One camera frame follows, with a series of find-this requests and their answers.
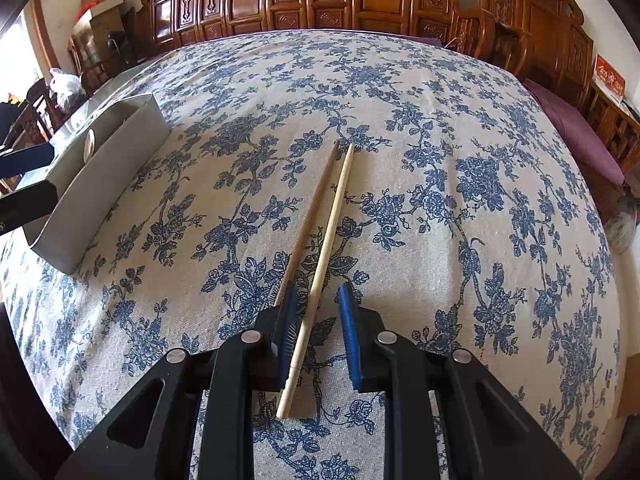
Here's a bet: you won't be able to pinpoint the blue floral tablecloth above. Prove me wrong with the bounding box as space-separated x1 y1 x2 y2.
1 30 620 479

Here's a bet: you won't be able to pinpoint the purple armchair cushion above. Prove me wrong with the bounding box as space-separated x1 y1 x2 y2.
523 79 625 186

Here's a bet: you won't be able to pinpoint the grey metal tray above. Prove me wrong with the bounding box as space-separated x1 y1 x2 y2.
22 93 172 276

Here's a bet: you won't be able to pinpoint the carved wooden armchair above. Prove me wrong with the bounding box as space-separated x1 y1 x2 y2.
449 0 639 172

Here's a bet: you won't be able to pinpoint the stacked cardboard boxes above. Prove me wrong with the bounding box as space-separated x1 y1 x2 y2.
67 0 127 75

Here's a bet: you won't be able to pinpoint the red gift box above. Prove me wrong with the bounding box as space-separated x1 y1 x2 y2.
593 53 626 101

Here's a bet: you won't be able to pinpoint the white plastic bag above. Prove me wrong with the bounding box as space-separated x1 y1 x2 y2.
50 67 87 113

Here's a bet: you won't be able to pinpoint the brown wooden chopstick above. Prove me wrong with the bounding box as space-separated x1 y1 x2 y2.
273 142 338 307

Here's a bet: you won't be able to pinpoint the dark wooden dining chair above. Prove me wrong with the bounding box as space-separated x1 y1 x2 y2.
1 78 64 150

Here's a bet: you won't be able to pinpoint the pale bamboo chopstick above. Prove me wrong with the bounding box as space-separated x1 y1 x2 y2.
277 144 355 419

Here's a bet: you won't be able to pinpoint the grey fluffy duster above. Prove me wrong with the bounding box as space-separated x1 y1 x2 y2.
604 195 639 254

